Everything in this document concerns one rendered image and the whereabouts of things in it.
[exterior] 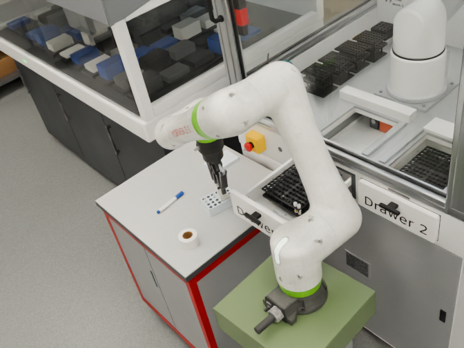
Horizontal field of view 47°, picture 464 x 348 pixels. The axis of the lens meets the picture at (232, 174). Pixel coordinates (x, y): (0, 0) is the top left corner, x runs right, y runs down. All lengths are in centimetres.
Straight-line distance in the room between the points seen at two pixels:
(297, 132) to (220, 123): 22
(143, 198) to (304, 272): 95
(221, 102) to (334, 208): 43
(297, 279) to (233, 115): 47
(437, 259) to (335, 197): 52
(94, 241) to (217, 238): 144
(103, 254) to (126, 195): 97
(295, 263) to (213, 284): 64
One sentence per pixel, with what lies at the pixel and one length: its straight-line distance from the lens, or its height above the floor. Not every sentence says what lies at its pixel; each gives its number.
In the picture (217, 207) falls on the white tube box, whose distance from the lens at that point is 198.
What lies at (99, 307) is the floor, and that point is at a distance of 289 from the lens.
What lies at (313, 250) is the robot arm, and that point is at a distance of 138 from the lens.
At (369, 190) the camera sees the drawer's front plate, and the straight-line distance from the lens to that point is 180.
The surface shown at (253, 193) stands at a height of 87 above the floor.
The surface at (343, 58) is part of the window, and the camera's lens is 163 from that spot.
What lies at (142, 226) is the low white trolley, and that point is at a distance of 205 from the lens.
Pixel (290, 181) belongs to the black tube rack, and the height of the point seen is 90.
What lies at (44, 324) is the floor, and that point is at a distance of 296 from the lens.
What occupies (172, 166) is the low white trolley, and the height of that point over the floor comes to 76.
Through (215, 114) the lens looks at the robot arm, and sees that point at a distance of 127.
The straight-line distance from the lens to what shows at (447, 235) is 174.
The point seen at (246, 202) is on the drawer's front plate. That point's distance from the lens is 178.
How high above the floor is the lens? 211
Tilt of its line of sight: 39 degrees down
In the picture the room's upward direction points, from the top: 12 degrees counter-clockwise
